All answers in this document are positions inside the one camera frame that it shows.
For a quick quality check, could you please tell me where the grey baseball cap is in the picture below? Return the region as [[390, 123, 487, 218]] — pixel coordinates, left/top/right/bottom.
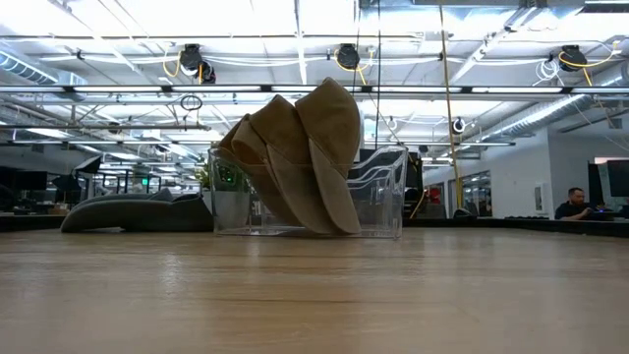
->
[[59, 187, 215, 234]]

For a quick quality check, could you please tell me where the clear plastic bin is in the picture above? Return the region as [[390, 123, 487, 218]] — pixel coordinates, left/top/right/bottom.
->
[[206, 144, 410, 241], [343, 149, 409, 222]]

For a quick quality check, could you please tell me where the small green potted plant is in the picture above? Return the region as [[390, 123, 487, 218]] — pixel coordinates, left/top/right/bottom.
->
[[195, 164, 253, 230]]

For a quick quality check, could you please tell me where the long ceiling light strip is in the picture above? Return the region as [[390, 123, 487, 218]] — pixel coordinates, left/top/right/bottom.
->
[[0, 83, 629, 96]]

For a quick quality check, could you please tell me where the person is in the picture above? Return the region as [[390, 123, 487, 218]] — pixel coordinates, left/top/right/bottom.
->
[[553, 186, 597, 221]]

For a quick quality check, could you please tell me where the black monitor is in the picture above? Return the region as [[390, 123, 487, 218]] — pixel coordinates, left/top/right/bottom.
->
[[587, 158, 629, 222]]

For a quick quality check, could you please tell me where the black ceiling cable reel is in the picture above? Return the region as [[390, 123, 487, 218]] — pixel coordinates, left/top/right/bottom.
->
[[178, 42, 218, 86], [558, 43, 590, 74], [335, 42, 363, 71]]

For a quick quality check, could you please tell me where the yellow hanging cable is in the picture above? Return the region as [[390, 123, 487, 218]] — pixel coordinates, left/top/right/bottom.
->
[[437, 0, 464, 210]]

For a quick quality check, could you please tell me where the silver ventilation duct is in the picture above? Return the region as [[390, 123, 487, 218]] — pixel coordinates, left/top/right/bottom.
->
[[479, 61, 629, 142]]

